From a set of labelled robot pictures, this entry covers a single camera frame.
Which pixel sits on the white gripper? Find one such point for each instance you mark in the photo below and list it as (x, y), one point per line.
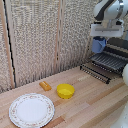
(106, 30)

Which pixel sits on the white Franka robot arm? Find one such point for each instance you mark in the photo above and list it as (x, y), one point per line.
(111, 10)

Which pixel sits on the black dish rack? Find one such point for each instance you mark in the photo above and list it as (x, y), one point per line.
(108, 61)

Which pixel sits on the yellow bowl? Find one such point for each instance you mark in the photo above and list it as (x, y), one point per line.
(65, 91)

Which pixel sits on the orange rectangular block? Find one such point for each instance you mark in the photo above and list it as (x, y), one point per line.
(45, 86)

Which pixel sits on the white floral rimmed plate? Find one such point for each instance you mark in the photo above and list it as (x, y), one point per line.
(31, 110)

